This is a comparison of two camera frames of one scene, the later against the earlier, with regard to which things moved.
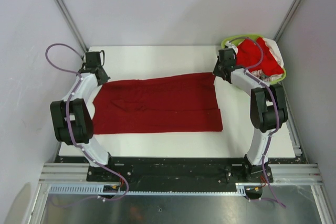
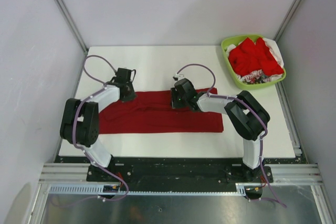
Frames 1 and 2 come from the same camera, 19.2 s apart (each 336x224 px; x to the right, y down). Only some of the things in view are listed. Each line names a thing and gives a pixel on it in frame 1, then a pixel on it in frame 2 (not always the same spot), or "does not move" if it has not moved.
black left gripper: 105,78 to 132,97
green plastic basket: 235,38 does not move
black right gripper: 216,71 to 174,103
